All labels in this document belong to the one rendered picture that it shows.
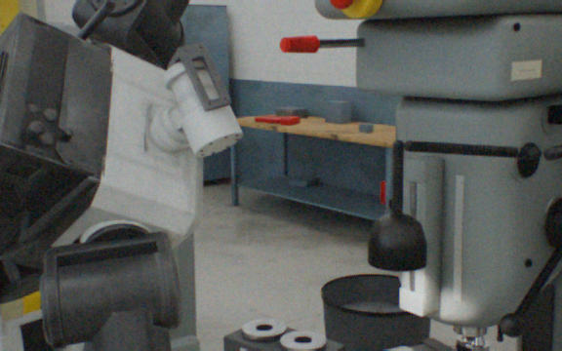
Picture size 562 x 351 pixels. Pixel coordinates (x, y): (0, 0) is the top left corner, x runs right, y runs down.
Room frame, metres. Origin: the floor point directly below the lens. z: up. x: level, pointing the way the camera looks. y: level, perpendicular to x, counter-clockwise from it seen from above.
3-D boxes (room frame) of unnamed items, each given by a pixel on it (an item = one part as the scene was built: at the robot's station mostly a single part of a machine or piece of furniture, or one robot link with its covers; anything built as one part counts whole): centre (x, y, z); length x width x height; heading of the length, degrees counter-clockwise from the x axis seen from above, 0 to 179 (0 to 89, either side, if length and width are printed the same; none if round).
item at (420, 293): (0.98, -0.19, 1.45); 0.04 x 0.04 x 0.21; 39
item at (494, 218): (1.05, -0.28, 1.47); 0.21 x 0.19 x 0.32; 39
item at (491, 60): (1.07, -0.31, 1.68); 0.34 x 0.24 x 0.10; 129
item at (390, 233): (0.89, -0.14, 1.46); 0.07 x 0.07 x 0.06
